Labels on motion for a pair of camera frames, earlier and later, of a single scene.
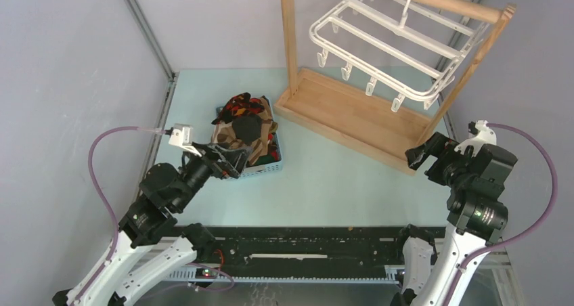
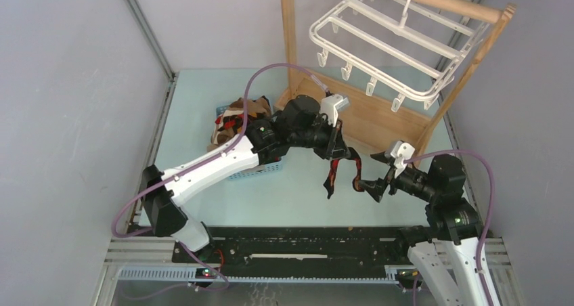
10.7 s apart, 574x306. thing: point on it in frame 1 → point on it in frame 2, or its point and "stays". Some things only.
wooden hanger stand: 383,128 stays
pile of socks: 247,122 stays
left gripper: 233,162 → 322,120
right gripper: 440,146 → 375,187
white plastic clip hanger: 410,50 stays
